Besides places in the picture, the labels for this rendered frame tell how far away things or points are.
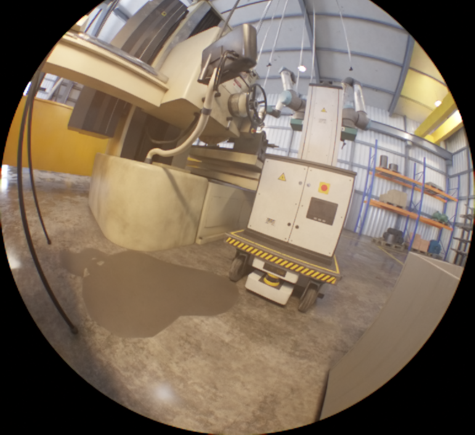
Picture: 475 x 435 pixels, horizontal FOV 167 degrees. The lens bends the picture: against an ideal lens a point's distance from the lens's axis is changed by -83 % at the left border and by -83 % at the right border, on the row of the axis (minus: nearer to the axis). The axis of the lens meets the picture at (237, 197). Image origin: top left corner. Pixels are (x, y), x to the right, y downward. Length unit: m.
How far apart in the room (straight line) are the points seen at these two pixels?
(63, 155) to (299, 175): 3.29
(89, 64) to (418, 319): 1.62
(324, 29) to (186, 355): 8.79
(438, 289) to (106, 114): 1.86
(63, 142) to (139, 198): 2.41
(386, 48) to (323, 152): 7.87
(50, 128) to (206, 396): 3.40
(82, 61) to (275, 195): 1.46
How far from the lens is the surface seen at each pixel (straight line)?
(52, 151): 3.29
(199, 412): 0.61
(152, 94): 1.32
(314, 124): 1.52
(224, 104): 1.43
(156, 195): 1.11
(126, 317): 0.77
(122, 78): 1.26
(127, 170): 1.13
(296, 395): 0.72
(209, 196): 1.46
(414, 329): 0.43
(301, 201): 0.91
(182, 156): 1.95
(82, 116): 1.54
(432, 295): 0.41
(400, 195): 8.20
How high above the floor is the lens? 0.60
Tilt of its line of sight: 4 degrees down
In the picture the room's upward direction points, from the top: 15 degrees clockwise
